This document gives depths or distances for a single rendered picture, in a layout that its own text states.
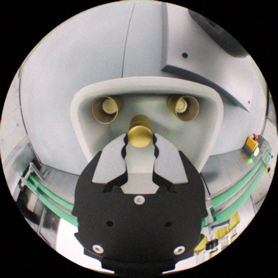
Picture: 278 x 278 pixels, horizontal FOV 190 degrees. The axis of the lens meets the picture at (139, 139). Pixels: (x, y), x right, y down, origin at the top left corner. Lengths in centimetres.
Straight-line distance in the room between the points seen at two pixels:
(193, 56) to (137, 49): 9
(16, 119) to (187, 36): 358
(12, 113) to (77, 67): 340
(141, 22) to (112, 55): 11
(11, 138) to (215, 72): 359
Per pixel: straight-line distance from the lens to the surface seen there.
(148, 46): 19
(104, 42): 21
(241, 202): 33
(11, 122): 351
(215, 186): 25
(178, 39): 16
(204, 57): 17
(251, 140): 55
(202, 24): 21
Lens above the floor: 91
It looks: 58 degrees down
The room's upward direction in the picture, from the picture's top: 178 degrees counter-clockwise
